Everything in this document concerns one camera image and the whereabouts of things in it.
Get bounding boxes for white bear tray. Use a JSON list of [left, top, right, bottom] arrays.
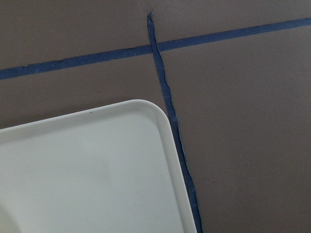
[[0, 100, 196, 233]]

